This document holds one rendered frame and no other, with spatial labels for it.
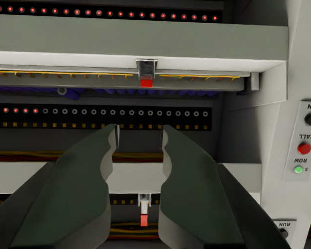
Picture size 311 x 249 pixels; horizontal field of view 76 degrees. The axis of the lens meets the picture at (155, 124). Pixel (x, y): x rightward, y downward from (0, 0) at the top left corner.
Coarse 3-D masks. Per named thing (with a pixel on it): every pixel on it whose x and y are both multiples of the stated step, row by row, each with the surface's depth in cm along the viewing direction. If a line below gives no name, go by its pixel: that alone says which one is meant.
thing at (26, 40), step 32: (0, 32) 24; (32, 32) 24; (64, 32) 24; (96, 32) 24; (128, 32) 24; (160, 32) 25; (192, 32) 25; (224, 32) 25; (256, 32) 25; (32, 64) 28; (64, 64) 28; (96, 64) 28; (128, 64) 28; (160, 64) 27; (192, 64) 27; (224, 64) 27; (256, 64) 27; (0, 96) 42; (32, 96) 42; (256, 96) 32
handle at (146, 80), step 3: (144, 75) 26; (147, 75) 26; (141, 78) 21; (144, 78) 21; (147, 78) 21; (150, 78) 21; (141, 81) 20; (144, 81) 20; (147, 81) 20; (150, 81) 20; (141, 84) 20; (144, 84) 20; (147, 84) 20; (150, 84) 20
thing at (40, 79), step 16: (0, 80) 31; (16, 80) 31; (32, 80) 31; (48, 80) 31; (64, 80) 31; (80, 80) 31; (96, 80) 31; (112, 80) 31; (128, 80) 31; (160, 80) 32; (176, 80) 32; (192, 80) 31; (208, 80) 32; (224, 80) 32; (240, 80) 32
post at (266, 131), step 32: (256, 0) 33; (288, 0) 26; (288, 32) 25; (288, 64) 25; (224, 96) 46; (288, 96) 27; (224, 128) 46; (256, 128) 32; (288, 128) 28; (224, 160) 45; (256, 160) 32; (288, 192) 31
